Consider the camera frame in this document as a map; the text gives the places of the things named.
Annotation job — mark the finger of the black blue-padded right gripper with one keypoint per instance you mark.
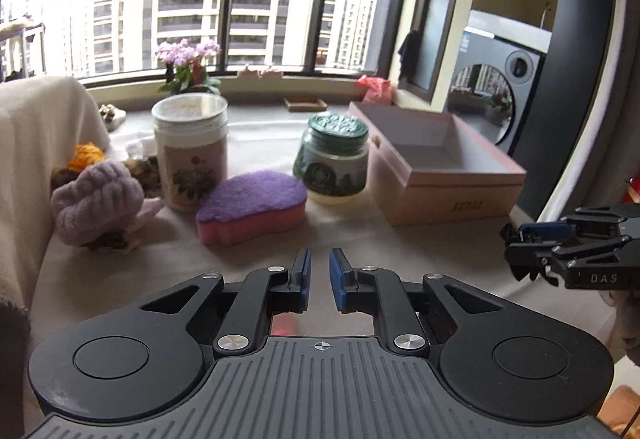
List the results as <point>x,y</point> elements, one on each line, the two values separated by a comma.
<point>538,233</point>

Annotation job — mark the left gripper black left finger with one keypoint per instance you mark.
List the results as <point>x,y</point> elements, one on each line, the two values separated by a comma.
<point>263,294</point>

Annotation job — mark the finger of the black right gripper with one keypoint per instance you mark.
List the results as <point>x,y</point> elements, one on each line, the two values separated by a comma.
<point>531,260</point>

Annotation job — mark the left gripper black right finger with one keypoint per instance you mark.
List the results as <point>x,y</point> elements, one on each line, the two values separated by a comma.
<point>379,293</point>

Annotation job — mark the purple pink sponge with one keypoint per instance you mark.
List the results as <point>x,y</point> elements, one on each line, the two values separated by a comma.
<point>251,205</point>

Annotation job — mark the lilac fluffy headband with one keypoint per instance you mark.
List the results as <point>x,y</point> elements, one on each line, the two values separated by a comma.
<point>105,198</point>

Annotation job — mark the orange fabric flower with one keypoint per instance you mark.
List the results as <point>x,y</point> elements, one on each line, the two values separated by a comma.
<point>86,155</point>

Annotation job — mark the pink eraser with red heart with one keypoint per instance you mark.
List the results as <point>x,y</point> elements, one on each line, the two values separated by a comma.
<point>285,325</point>

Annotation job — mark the pink cardboard box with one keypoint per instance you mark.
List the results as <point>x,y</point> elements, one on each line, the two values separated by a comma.
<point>427,167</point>

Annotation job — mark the green lidded glass jar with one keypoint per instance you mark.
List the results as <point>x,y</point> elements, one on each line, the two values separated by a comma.
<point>332,159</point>

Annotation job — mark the brown furry plush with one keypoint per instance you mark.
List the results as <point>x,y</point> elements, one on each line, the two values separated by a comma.
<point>145,171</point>

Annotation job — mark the white floral canister jar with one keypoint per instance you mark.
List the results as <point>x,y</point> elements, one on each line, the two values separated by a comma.
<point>191,135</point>

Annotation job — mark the grey washing machine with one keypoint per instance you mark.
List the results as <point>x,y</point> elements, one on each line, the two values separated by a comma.
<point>496,76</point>

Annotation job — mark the clear plastic wrapper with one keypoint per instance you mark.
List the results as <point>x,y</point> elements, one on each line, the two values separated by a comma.
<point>142,148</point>

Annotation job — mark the small wooden tray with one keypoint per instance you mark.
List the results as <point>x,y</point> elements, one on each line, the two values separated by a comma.
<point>305,104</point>

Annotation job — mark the red plastic bag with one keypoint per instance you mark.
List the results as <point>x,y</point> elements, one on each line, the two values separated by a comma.
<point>377,90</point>

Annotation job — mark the dark framed door panel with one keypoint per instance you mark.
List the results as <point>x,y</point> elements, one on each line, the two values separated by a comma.
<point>424,46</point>

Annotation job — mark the small white figurine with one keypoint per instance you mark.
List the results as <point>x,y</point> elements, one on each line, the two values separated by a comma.
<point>112,116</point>

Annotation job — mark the pink flower pot plant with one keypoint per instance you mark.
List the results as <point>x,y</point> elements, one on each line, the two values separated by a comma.
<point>185,66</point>

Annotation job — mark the beige sofa blanket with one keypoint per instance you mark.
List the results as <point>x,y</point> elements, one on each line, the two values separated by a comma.
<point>43,119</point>

